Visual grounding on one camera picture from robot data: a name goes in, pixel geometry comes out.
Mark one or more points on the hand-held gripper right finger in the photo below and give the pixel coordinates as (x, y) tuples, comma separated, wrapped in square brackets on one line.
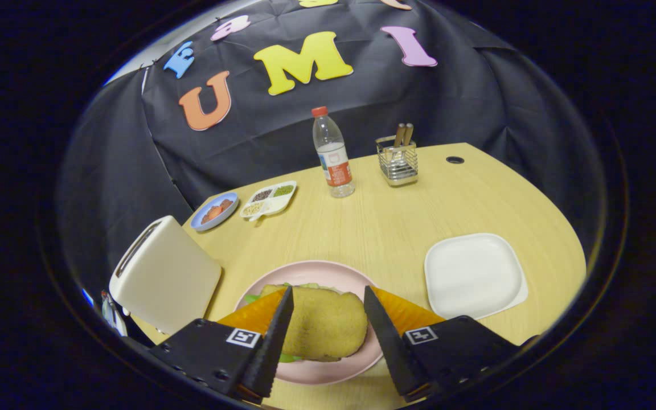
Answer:
[(453, 350)]

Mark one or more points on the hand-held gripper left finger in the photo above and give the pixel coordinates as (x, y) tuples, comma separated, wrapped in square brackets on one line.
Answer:
[(214, 353)]

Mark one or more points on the green lettuce leaf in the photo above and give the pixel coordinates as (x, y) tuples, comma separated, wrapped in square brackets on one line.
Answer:
[(251, 298)]

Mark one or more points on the brown toast slice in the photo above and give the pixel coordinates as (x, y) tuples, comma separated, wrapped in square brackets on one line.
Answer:
[(322, 324)]

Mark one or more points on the white square plate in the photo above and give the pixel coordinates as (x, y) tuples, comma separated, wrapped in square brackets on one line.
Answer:
[(473, 273)]

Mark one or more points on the white toaster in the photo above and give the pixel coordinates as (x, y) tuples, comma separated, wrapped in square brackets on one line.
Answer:
[(168, 279)]

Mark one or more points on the pink plate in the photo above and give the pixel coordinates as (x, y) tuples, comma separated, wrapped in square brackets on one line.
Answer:
[(316, 273)]

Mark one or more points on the blue plate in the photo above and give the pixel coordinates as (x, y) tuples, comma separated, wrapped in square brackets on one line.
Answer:
[(200, 223)]

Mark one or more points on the brown meat patty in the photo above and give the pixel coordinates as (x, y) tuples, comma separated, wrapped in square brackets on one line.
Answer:
[(206, 216), (226, 203)]

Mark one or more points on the white divided seed tray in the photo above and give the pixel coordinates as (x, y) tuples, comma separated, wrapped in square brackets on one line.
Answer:
[(271, 206)]

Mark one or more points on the black table grommet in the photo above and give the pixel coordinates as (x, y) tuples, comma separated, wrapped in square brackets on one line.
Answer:
[(455, 160)]

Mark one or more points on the clear bottle with red cap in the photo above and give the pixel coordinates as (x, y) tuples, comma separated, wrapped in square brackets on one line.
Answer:
[(333, 159)]

